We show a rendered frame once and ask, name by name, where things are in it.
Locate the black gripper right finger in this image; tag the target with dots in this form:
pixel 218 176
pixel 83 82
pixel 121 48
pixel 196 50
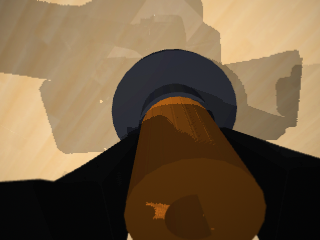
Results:
pixel 290 182

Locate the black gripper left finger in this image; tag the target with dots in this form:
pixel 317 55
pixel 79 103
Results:
pixel 88 203

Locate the orange-brown knob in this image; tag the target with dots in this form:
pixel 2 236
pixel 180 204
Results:
pixel 187 182

